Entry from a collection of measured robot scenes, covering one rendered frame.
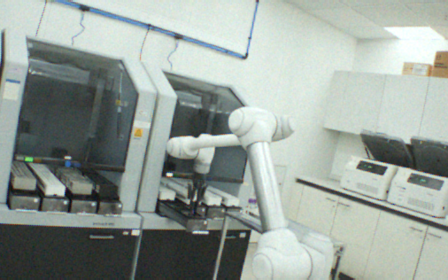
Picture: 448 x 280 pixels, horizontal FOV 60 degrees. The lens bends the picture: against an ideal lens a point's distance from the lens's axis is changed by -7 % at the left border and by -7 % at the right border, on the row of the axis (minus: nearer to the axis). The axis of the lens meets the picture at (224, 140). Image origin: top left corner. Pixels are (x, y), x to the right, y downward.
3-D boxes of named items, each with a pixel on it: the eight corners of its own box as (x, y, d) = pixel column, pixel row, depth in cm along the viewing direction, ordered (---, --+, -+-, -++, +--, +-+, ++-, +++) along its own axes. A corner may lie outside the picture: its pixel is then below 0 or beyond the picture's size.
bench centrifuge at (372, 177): (337, 187, 428) (351, 128, 425) (370, 190, 464) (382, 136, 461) (381, 201, 383) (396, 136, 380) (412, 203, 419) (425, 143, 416)
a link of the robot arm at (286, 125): (272, 120, 203) (252, 116, 195) (300, 112, 190) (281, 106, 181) (274, 147, 200) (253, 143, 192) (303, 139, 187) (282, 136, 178)
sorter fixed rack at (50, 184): (33, 182, 222) (34, 171, 222) (50, 183, 228) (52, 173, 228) (44, 197, 198) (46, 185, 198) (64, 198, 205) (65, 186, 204)
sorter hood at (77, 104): (1, 143, 230) (20, 36, 227) (94, 154, 267) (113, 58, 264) (13, 160, 189) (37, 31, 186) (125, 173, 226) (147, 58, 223)
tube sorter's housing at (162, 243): (73, 261, 317) (108, 60, 309) (162, 260, 369) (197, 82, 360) (126, 332, 233) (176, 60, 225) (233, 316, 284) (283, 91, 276)
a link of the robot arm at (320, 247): (333, 288, 170) (346, 239, 169) (306, 293, 159) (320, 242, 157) (305, 274, 183) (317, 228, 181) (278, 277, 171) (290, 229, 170)
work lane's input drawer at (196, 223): (132, 197, 273) (135, 183, 272) (150, 198, 281) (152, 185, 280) (189, 235, 215) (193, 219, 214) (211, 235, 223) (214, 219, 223)
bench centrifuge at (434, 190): (384, 202, 381) (400, 131, 377) (413, 203, 419) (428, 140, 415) (437, 219, 337) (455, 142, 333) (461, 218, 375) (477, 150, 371)
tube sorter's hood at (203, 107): (129, 159, 282) (147, 67, 279) (201, 167, 319) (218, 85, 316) (164, 176, 242) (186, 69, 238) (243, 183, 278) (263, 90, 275)
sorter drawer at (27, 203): (-5, 175, 240) (-4, 161, 239) (16, 177, 248) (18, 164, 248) (11, 213, 182) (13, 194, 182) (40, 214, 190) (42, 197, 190)
